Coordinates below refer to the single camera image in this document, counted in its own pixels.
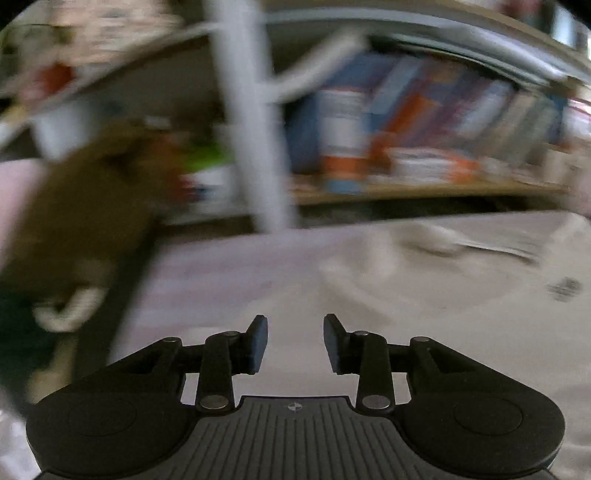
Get pink printed mat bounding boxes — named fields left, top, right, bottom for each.
left=0, top=226, right=398, bottom=480

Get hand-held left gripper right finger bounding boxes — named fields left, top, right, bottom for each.
left=323, top=313, right=490, bottom=414

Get white shelf frame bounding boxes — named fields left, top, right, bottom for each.
left=203, top=0, right=370, bottom=234

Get white bottle green cap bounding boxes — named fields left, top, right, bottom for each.
left=182, top=142, right=241, bottom=217

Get row of books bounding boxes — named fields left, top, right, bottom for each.
left=286, top=51, right=568, bottom=181

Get tall white orange box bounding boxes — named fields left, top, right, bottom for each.
left=318, top=88, right=370, bottom=195

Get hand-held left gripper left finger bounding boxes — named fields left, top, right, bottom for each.
left=105, top=314, right=269, bottom=414

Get brown cloth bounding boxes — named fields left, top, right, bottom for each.
left=0, top=124, right=181, bottom=305

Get long white orange box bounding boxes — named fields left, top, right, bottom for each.
left=388, top=145, right=481, bottom=183

